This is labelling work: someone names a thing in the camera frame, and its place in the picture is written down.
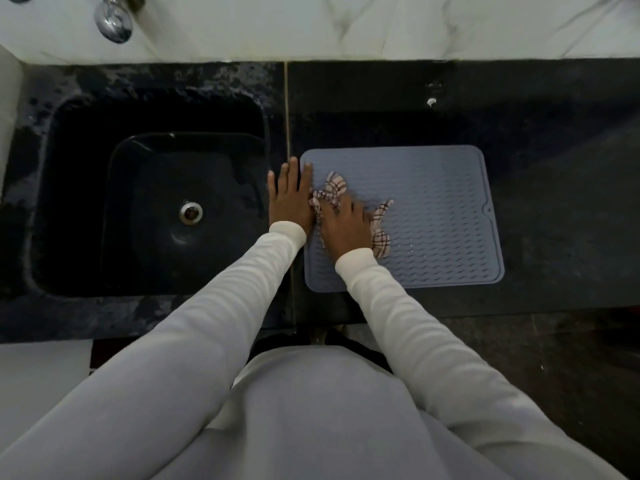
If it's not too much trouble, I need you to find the person's right hand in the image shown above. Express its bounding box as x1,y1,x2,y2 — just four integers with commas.
317,191,375,263

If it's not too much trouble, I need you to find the person's left hand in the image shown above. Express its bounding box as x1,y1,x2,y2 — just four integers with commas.
267,156,318,237

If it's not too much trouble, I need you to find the checked dish cloth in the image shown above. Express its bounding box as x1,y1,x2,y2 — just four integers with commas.
309,171,395,259

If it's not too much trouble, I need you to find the grey silicone drying mat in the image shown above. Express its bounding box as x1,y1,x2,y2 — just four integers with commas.
300,145,505,293

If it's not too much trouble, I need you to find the person's left forearm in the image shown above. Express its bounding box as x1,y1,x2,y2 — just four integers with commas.
0,221,307,480

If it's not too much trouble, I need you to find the person's right forearm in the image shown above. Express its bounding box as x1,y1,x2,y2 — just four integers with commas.
334,248,628,480

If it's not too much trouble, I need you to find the chrome sink drain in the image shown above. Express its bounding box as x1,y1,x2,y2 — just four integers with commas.
179,201,204,226

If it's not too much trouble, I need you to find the black kitchen sink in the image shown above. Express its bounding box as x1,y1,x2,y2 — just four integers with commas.
27,87,273,299

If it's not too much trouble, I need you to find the person's grey top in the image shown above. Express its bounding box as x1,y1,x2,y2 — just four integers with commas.
150,345,511,480

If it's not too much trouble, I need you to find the chrome tap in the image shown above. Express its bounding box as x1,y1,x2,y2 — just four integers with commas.
94,0,146,44

